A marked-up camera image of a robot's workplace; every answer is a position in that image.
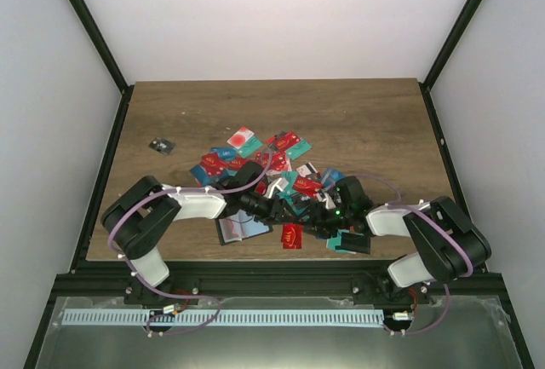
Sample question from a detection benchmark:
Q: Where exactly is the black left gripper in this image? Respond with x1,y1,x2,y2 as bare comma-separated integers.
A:
242,191,300,225

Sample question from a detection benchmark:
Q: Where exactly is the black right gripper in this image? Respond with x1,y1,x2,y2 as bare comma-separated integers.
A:
297,202,353,240

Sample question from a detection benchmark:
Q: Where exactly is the black leather card holder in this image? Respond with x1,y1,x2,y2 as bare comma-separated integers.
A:
215,210,273,245

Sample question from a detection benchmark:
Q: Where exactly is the red vip card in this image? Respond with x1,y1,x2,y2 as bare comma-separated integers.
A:
220,218,244,244
281,223,303,250

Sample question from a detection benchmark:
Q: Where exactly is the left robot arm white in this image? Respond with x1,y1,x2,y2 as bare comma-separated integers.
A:
100,161,304,304

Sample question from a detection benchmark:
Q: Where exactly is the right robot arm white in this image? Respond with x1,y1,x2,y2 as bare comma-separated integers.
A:
300,176,492,303

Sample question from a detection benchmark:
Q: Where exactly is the red VIP card bottom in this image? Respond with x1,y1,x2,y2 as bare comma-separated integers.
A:
281,223,303,250

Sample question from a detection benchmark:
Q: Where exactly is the black box on cards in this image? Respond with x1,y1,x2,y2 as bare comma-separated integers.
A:
336,233,371,254

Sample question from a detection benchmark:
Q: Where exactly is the teal card right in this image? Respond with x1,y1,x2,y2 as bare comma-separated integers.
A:
285,139,312,160

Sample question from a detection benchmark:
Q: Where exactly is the teal card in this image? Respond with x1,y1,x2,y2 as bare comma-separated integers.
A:
285,139,312,160
237,135,263,158

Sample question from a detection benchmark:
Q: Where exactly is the teal card top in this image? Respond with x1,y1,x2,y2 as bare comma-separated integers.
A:
237,135,263,158

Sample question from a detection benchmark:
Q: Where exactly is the blue card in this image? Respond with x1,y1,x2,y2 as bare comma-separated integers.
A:
210,147,237,162

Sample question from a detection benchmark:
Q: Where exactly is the white card red circle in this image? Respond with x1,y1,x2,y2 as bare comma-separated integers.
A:
227,127,254,149

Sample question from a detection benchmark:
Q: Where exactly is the black VIP card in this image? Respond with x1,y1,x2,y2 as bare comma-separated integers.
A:
148,137,175,155

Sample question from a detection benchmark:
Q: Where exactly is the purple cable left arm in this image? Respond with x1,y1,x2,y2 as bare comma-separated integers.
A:
106,145,273,336

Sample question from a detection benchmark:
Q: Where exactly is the black front rail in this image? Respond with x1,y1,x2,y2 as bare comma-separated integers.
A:
54,260,503,306

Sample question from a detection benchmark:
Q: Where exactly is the light blue slotted cable duct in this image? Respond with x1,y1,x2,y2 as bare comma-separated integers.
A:
61,308,384,328

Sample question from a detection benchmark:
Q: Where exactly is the black frame post right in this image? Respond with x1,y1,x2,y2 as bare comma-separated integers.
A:
419,0,508,89

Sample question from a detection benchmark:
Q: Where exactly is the black frame post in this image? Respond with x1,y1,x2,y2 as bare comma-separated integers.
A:
45,0,130,93
419,0,508,89

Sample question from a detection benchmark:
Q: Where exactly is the black frame post left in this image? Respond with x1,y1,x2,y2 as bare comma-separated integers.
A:
45,0,130,93

